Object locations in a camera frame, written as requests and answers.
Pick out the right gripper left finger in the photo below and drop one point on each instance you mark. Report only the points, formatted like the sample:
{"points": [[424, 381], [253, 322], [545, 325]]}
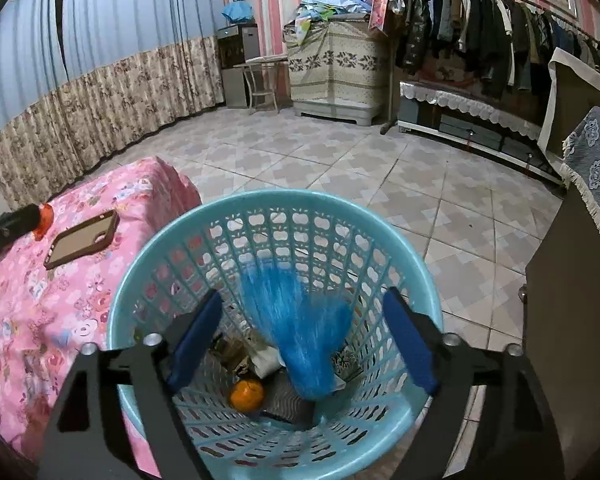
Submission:
{"points": [[86, 437]]}

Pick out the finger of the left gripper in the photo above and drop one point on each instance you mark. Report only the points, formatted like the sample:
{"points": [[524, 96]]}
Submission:
{"points": [[19, 223]]}

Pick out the orange mandarin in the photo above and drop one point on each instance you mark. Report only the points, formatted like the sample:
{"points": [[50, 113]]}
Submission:
{"points": [[46, 221], [247, 396]]}

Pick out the patterned snack wrapper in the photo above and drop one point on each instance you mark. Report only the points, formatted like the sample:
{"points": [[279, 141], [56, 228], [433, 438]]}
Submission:
{"points": [[345, 364]]}

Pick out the grey tissue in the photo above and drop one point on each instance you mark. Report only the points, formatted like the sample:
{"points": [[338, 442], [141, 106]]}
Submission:
{"points": [[265, 360]]}

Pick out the blue shiny wrapper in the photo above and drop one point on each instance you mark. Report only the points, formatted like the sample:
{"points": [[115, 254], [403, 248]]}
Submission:
{"points": [[307, 328]]}

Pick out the brown wrapper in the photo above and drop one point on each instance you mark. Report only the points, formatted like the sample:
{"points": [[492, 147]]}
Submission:
{"points": [[233, 355]]}

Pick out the pink floral table cloth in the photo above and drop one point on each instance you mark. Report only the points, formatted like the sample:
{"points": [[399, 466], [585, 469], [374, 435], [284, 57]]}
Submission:
{"points": [[46, 315]]}

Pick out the brown phone case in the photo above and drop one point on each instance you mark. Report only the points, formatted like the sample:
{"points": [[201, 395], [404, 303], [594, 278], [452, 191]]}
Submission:
{"points": [[87, 238]]}

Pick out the dark brown cabinet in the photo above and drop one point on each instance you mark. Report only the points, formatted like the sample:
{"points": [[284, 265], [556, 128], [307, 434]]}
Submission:
{"points": [[562, 326]]}

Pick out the blue and floral curtain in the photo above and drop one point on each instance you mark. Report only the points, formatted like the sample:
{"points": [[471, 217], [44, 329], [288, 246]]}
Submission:
{"points": [[81, 80]]}

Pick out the light blue plastic basket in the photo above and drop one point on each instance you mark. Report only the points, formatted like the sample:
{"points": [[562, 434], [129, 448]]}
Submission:
{"points": [[338, 249]]}

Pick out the blue patterned fringed cloth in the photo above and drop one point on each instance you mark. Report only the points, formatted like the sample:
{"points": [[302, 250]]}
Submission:
{"points": [[581, 162]]}

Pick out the small metal stool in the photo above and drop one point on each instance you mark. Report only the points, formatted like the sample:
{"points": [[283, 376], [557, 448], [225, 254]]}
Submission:
{"points": [[261, 75]]}

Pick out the grey water dispenser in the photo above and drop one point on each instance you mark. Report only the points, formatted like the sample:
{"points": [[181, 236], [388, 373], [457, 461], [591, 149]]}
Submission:
{"points": [[238, 44]]}

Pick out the low tv stand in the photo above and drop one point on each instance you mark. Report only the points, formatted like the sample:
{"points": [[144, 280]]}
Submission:
{"points": [[477, 126]]}

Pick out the blue covered potted plant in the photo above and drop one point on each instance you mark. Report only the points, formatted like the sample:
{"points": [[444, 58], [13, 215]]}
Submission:
{"points": [[238, 12]]}

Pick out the cloth covered chest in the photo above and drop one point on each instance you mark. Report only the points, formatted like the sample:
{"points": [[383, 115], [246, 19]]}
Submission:
{"points": [[339, 69]]}

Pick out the clothes rack with garments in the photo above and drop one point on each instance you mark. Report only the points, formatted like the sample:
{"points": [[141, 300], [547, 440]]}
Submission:
{"points": [[493, 51]]}

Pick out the pile of folded clothes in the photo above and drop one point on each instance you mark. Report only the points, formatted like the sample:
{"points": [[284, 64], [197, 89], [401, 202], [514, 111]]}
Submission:
{"points": [[310, 11]]}

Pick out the pink hanging bag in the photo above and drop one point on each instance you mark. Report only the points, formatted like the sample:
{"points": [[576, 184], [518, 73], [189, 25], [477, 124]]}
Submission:
{"points": [[378, 16]]}

